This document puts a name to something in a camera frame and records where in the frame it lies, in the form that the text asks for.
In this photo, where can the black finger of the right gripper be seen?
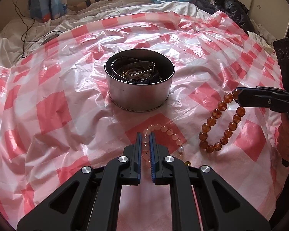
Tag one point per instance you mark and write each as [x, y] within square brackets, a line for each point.
[275, 99]

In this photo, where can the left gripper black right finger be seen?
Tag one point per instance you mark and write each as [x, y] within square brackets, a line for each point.
[200, 198]

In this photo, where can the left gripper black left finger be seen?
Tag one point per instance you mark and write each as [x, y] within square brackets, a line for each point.
[88, 200]

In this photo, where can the jewelry heap in tin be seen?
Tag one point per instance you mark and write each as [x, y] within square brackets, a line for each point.
[136, 71]

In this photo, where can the right hand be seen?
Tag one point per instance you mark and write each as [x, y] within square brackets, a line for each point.
[283, 138]

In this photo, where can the red white checkered plastic sheet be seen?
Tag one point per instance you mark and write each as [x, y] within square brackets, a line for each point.
[56, 115]

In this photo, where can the black jacket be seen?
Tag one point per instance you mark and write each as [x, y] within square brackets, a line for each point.
[234, 9]

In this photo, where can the round silver metal tin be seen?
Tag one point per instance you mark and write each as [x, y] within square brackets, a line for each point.
[140, 98]

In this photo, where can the striped pillow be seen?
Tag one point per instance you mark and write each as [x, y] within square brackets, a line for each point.
[83, 5]

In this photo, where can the blue cartoon curtain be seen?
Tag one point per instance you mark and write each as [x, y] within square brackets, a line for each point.
[45, 10]

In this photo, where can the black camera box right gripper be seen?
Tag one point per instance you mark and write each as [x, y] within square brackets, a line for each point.
[286, 65]

